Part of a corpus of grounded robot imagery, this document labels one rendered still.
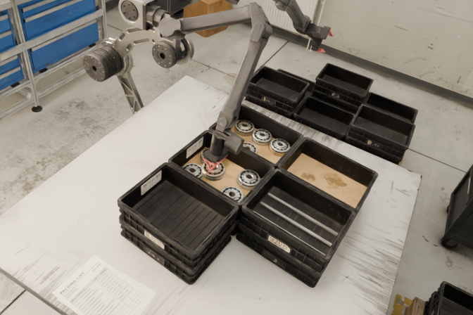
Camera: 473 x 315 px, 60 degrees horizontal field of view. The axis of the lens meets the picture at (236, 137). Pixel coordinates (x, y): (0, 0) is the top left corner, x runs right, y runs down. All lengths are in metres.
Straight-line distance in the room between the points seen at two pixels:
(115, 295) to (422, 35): 3.86
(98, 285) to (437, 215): 2.51
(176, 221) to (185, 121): 0.83
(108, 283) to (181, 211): 0.40
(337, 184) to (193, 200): 0.70
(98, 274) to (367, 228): 1.23
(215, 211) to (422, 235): 1.84
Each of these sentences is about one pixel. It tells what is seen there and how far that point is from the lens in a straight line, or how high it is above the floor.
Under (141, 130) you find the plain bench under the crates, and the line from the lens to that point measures 2.34.
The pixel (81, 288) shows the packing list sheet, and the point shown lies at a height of 0.70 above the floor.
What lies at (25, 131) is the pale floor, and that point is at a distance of 3.54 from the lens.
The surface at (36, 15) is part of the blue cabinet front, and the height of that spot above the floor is 0.77.
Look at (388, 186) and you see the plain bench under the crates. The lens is 2.37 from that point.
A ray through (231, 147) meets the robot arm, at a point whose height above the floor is 1.15.
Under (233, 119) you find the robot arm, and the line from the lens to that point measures 1.64.
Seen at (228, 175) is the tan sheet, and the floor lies 0.83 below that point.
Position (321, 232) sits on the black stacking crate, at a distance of 1.83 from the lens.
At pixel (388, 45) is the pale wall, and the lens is 4.76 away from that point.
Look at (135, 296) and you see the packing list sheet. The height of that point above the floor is 0.70.
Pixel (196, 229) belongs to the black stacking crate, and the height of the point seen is 0.83.
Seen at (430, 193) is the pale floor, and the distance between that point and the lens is 3.59.
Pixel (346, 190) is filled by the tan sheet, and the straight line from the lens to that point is 2.05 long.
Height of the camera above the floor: 2.23
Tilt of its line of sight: 41 degrees down
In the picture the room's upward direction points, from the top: 10 degrees clockwise
